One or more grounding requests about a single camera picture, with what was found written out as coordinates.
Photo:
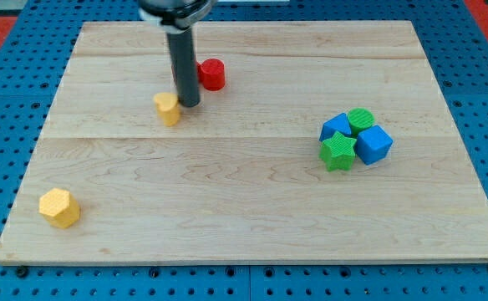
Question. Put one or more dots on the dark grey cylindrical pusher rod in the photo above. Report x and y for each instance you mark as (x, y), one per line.
(183, 63)

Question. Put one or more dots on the yellow heart block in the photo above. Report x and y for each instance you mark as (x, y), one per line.
(167, 107)

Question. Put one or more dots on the yellow hexagon block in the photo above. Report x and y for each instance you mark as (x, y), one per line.
(59, 208)

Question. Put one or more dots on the red cylinder block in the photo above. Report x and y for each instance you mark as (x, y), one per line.
(212, 74)

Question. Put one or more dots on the wooden board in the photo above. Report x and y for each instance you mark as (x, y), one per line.
(238, 180)

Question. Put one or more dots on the blue block left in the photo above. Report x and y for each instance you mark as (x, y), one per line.
(339, 123)

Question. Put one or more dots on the green star block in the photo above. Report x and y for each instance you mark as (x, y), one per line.
(337, 152)

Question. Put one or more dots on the green cylinder block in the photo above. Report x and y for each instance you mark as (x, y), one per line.
(359, 119)

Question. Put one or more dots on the blue cube block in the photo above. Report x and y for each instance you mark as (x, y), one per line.
(373, 144)

